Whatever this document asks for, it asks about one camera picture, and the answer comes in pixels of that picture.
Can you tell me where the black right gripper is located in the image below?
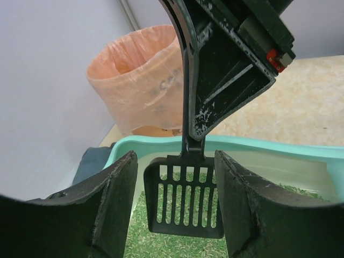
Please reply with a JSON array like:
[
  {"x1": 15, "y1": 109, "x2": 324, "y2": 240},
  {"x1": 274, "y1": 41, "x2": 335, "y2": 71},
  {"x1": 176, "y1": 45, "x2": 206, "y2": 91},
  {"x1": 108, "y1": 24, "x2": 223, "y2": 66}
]
[{"x1": 185, "y1": 1, "x2": 296, "y2": 140}]

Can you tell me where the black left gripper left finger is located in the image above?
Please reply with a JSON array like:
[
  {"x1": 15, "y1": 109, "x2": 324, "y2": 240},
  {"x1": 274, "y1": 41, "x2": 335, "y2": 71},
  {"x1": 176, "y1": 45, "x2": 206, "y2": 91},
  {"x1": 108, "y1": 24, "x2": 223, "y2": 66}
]
[{"x1": 1, "y1": 151, "x2": 138, "y2": 257}]

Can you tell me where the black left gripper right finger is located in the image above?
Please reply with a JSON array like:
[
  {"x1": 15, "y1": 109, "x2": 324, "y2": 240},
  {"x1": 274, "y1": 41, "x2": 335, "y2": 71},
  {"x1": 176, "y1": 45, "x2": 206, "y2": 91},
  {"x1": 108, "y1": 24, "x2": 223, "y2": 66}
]
[{"x1": 214, "y1": 150, "x2": 343, "y2": 257}]

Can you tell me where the teal plastic litter box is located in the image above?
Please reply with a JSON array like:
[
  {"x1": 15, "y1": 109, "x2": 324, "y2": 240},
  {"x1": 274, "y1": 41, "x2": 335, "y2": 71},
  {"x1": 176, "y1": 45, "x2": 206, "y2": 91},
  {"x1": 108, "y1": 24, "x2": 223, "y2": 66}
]
[{"x1": 103, "y1": 134, "x2": 344, "y2": 258}]

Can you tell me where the black slotted litter scoop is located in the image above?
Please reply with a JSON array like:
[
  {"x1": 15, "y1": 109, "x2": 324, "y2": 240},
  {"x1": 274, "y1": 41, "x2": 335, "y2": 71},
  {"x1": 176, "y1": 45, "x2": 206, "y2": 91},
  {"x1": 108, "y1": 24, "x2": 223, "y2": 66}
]
[{"x1": 144, "y1": 1, "x2": 224, "y2": 239}]

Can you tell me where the folded dark grey cloth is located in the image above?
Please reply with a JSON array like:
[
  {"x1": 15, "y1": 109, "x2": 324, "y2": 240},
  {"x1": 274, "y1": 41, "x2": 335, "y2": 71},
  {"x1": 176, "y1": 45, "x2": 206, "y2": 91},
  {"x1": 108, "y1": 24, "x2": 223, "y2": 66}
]
[{"x1": 72, "y1": 142, "x2": 116, "y2": 185}]

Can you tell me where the orange bagged trash bin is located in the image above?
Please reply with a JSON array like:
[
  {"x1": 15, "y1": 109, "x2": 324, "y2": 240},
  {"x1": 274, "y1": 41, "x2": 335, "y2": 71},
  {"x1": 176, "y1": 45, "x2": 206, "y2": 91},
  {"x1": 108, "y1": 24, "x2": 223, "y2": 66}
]
[{"x1": 86, "y1": 25, "x2": 183, "y2": 137}]

